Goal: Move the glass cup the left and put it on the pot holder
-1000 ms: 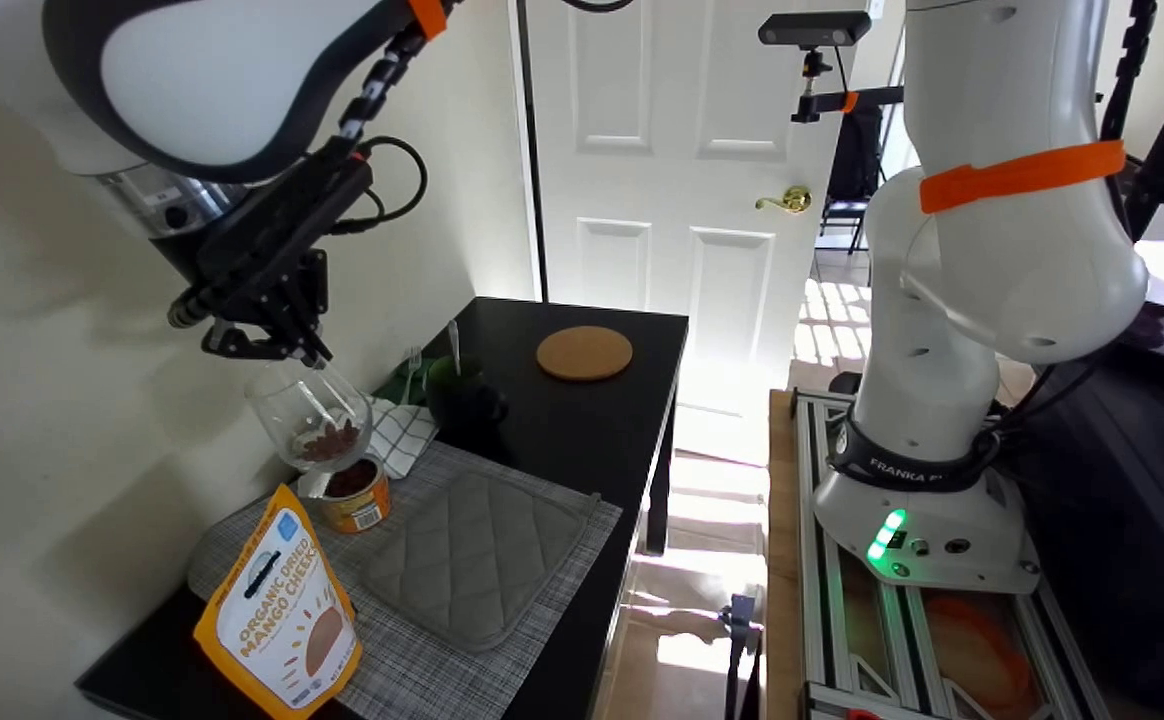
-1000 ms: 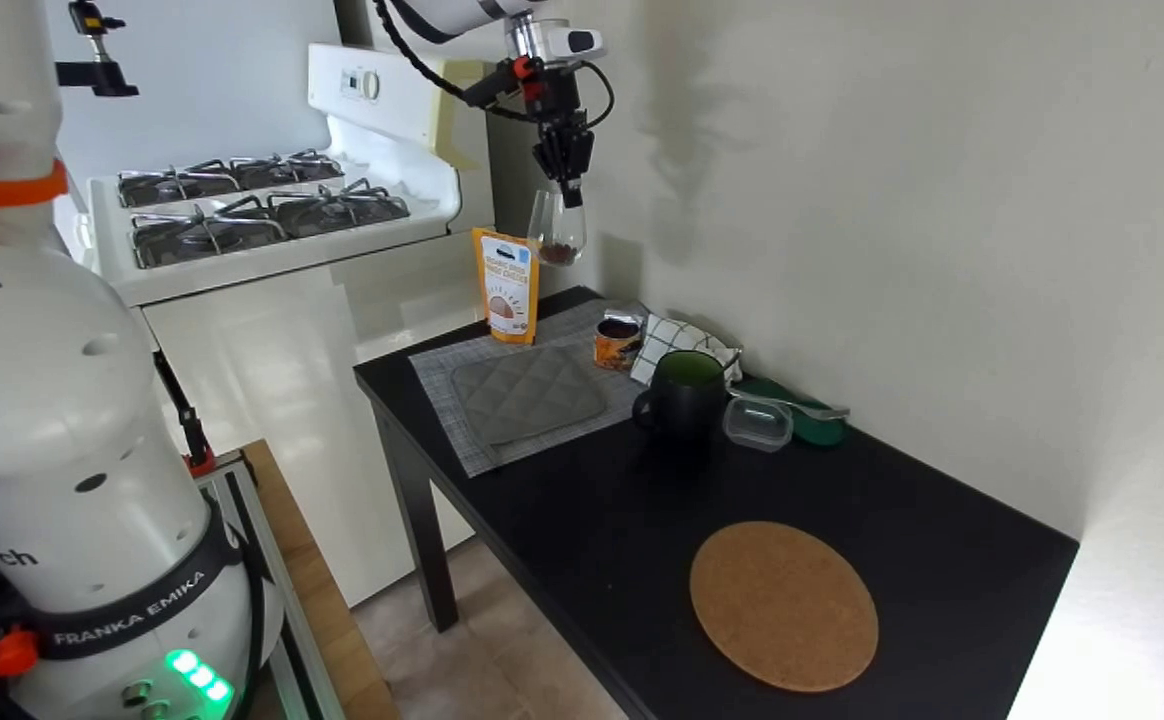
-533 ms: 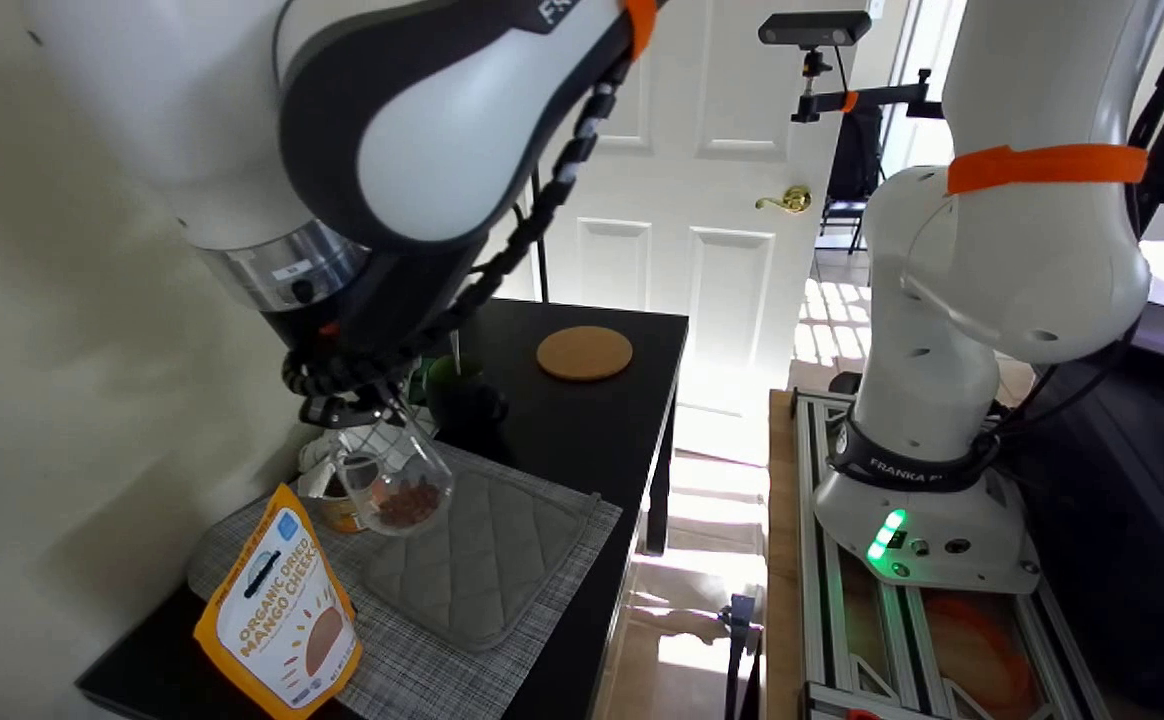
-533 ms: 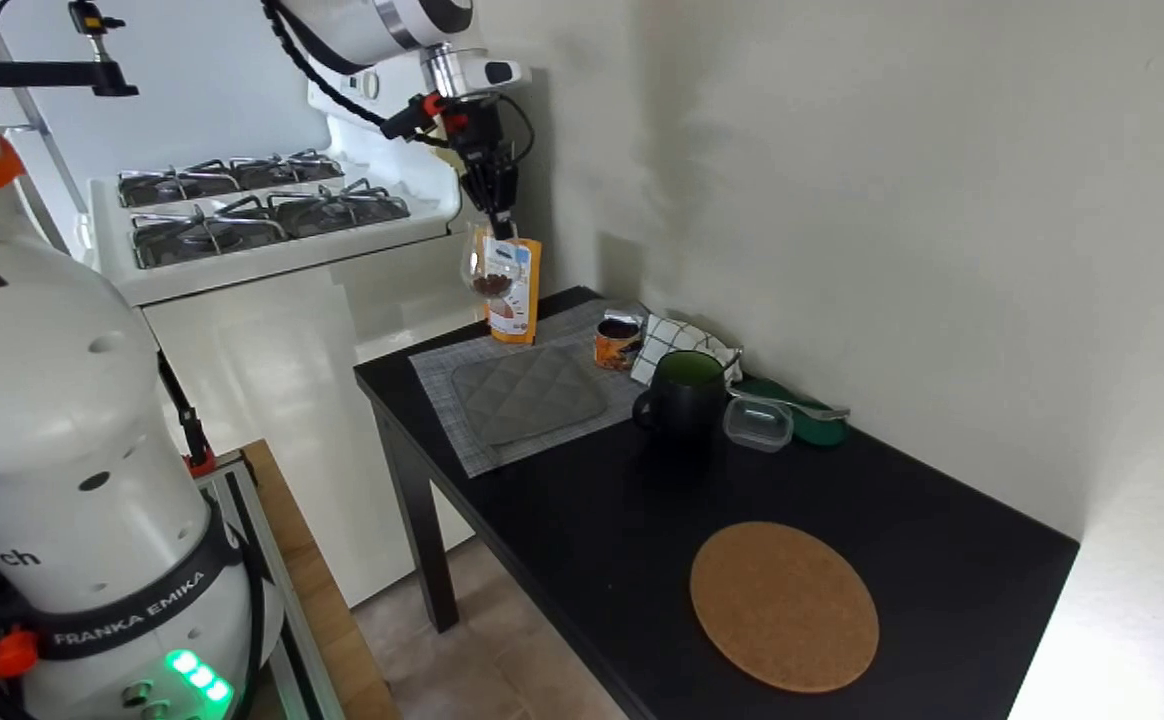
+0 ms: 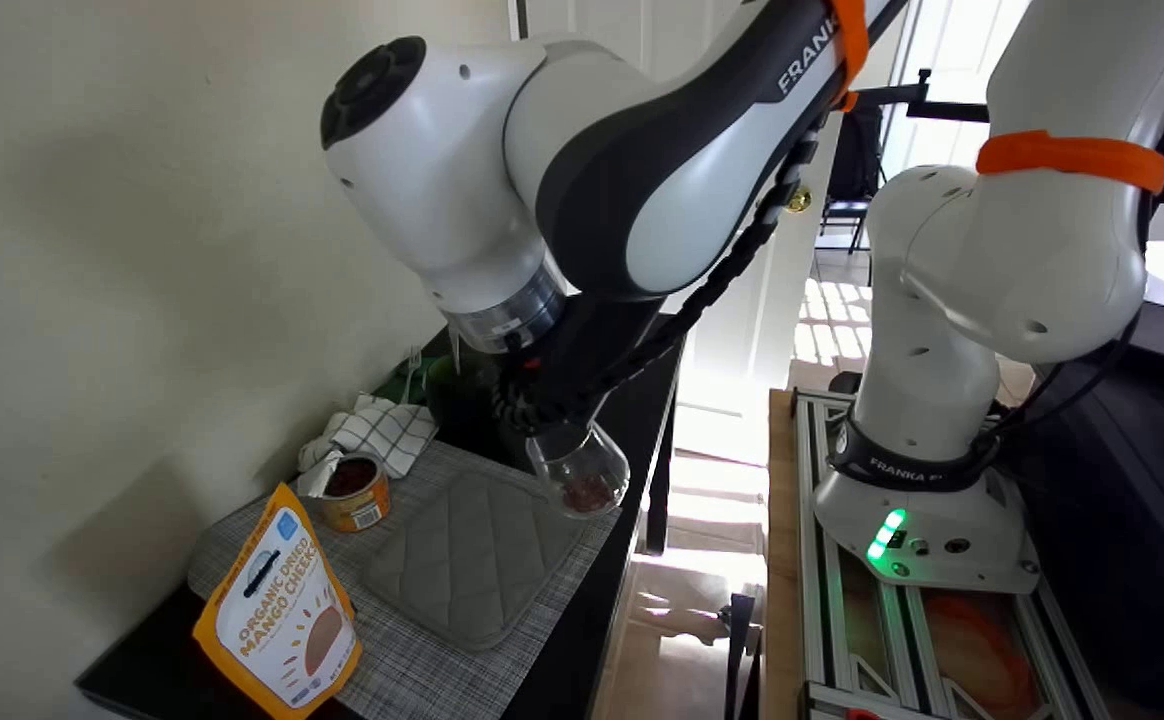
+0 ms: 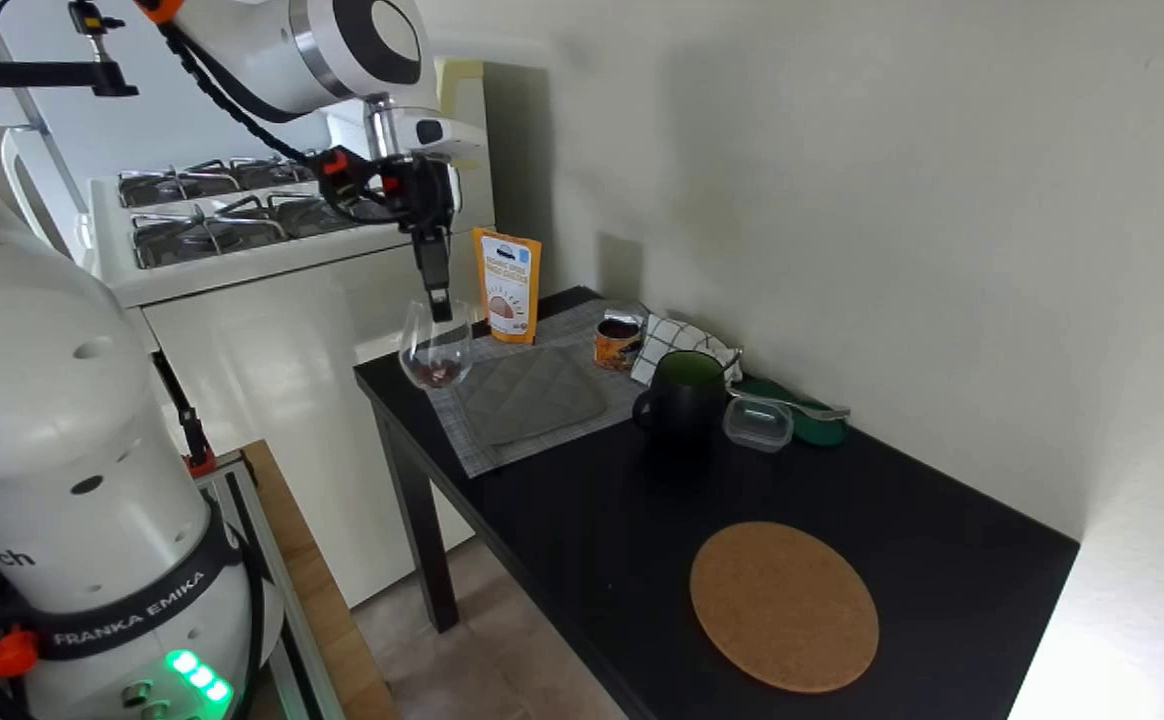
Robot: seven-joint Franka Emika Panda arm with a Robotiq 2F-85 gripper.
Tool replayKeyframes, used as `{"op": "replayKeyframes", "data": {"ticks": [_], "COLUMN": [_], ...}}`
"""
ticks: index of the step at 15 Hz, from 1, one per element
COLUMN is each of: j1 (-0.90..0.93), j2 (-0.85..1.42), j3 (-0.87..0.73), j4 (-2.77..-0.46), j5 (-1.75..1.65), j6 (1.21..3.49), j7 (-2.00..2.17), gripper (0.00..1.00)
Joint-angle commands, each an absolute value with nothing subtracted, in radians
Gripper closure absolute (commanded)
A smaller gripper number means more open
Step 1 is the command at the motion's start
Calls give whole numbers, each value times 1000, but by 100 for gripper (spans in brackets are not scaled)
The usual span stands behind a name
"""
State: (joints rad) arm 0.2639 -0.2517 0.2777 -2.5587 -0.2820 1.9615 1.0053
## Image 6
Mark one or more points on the white checkered dish towel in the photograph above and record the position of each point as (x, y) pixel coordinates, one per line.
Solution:
(686, 338)

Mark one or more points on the round cork trivet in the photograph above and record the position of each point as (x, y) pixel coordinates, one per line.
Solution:
(780, 606)

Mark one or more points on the grey woven placemat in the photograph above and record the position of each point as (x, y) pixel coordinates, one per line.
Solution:
(472, 432)

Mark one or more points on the white stove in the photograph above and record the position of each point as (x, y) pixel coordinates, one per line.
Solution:
(287, 400)

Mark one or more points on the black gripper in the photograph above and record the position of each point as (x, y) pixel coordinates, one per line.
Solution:
(426, 207)

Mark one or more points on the orange dried mango bag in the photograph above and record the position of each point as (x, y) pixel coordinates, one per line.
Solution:
(509, 287)

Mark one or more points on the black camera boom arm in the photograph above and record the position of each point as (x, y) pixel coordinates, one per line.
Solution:
(35, 78)

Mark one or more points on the grey quilted pot holder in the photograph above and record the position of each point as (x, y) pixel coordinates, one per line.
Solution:
(540, 397)

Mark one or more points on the green plastic lid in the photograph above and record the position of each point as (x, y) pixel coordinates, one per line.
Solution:
(821, 426)

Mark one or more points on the black stove grate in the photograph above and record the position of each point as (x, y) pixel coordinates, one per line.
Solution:
(232, 226)
(204, 181)

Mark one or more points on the black rod with red clamp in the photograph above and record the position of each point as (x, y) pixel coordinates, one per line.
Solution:
(186, 426)

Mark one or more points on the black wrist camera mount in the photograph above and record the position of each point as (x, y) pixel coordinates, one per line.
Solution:
(356, 181)

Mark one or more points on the clear plastic container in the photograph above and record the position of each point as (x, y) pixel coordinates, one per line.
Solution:
(757, 426)

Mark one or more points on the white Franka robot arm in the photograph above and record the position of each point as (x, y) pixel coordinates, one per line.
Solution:
(62, 400)

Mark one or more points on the clear glass cup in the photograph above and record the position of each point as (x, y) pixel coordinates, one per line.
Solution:
(439, 355)

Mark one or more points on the small orange cup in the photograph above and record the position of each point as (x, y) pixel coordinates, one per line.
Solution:
(617, 345)

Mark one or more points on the dark green mug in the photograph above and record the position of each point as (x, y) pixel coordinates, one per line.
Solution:
(682, 400)

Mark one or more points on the wooden base board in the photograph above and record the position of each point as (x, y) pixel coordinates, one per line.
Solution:
(314, 586)

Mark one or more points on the black table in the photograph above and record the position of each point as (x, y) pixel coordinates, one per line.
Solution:
(606, 533)

